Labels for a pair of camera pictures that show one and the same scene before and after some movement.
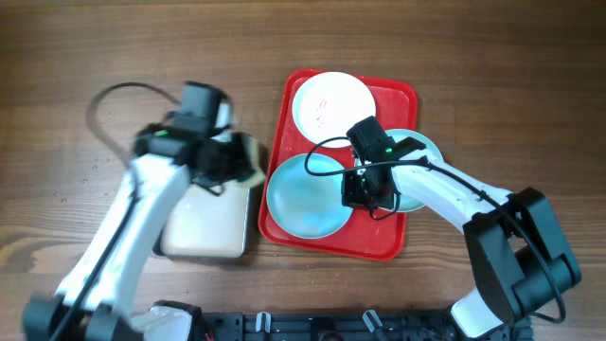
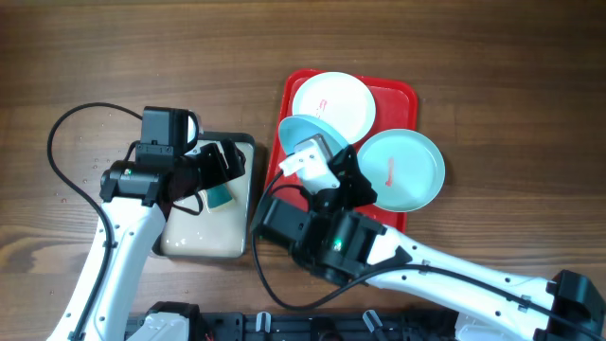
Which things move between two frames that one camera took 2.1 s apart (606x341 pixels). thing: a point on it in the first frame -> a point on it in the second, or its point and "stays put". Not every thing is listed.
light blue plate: (305, 205) -> (296, 127)
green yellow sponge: (251, 148) -> (218, 195)
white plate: (331, 104) stays put
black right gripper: (349, 197) -> (344, 164)
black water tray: (204, 225) stays put
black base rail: (345, 325) stays put
